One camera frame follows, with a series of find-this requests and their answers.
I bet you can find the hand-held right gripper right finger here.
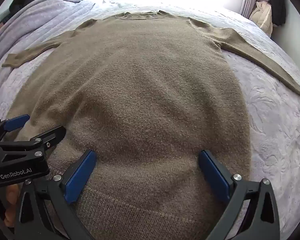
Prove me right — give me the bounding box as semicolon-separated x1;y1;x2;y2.
199;150;280;240

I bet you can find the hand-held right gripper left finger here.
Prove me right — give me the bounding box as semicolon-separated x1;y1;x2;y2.
14;150;98;240

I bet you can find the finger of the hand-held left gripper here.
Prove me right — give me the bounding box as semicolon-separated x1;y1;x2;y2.
0;114;30;140
0;125;67;159

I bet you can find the brown knit sweater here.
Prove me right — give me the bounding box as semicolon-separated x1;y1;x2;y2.
1;10;300;240

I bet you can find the pile of dark clothes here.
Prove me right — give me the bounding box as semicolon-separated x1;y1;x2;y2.
9;0;48;13

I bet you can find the person's left hand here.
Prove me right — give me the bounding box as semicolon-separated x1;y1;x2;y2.
4;184;23;228

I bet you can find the lavender embossed bedspread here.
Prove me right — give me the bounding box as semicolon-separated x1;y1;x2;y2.
0;0;300;240

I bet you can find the beige jacket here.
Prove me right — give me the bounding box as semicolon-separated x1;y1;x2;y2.
249;0;274;35

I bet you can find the black hanging garment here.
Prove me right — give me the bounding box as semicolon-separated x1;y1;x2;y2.
267;0;287;27

